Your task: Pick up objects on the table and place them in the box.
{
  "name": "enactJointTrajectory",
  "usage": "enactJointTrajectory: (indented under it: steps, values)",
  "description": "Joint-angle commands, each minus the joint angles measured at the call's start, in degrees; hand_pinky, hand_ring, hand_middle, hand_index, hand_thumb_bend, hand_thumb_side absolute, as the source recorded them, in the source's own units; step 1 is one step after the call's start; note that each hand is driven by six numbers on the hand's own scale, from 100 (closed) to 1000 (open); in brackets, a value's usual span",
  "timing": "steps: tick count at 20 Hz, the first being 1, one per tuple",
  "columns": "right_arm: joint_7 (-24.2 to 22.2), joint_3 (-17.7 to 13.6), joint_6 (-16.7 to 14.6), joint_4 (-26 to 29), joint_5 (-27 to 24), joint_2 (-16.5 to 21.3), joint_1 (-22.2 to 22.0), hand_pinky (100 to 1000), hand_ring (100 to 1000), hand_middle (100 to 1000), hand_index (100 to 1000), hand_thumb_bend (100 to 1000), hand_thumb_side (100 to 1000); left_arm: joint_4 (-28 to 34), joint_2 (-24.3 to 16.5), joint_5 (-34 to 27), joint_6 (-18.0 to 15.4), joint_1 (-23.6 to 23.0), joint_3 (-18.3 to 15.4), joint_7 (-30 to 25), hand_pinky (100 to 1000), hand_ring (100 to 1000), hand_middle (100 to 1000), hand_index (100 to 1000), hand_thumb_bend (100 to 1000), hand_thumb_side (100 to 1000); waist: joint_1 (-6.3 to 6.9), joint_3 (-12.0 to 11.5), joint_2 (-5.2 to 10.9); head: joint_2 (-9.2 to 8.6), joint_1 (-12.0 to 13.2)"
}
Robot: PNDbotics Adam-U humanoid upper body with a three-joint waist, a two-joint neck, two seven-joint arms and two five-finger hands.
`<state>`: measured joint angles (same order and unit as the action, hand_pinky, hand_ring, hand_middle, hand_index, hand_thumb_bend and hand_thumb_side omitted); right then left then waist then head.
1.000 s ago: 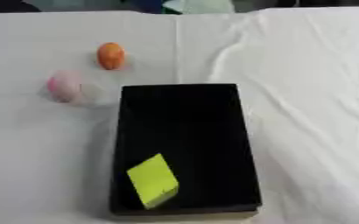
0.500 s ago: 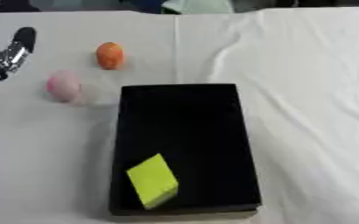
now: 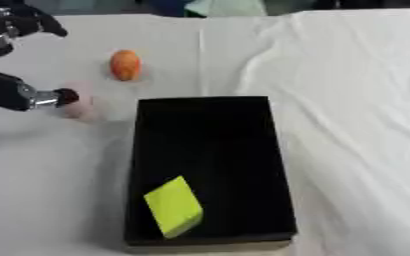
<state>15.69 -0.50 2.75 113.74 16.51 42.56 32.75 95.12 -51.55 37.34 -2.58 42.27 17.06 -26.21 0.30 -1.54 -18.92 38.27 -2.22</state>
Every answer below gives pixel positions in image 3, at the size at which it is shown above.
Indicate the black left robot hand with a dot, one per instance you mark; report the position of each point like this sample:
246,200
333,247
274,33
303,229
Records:
4,90

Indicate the black open box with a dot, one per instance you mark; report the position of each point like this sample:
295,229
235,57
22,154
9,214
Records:
214,140

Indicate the pale pink round object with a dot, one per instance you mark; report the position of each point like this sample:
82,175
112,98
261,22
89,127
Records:
85,103

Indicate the orange toy fruit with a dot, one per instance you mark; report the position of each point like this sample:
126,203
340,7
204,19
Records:
125,64

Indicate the yellow-green rectangular block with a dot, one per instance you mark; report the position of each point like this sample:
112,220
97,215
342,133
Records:
173,208

